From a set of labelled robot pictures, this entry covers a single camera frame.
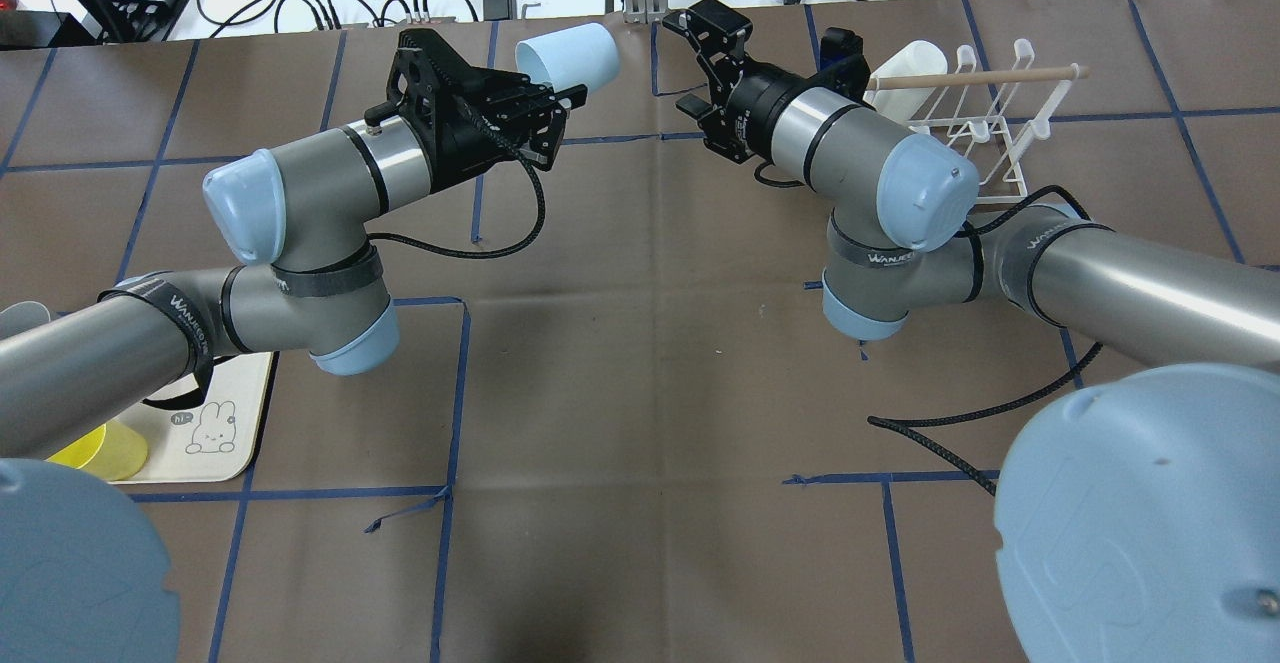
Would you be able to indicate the white wire cup rack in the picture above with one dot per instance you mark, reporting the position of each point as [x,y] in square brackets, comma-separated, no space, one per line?
[992,117]

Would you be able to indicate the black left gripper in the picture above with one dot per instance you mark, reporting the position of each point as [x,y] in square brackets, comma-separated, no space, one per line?
[456,146]

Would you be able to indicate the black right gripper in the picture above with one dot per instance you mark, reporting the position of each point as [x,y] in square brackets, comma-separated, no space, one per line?
[752,105]

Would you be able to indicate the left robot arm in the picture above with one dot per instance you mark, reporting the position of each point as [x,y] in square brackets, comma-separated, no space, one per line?
[83,568]

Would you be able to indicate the cream plastic tray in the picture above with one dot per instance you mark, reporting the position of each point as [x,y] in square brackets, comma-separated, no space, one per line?
[211,442]

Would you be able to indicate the grey plastic cup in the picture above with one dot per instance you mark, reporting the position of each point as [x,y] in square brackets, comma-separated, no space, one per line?
[23,317]

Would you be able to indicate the light blue plastic cup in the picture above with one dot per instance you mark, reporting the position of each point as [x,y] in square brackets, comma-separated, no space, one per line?
[583,55]

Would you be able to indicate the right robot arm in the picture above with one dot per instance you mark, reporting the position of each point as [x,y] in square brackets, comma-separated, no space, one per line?
[1137,518]

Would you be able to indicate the cream white plastic cup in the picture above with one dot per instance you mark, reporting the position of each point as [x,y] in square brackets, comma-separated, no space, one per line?
[918,59]

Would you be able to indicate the yellow plastic cup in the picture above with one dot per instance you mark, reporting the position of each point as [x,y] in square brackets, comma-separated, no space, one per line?
[112,452]

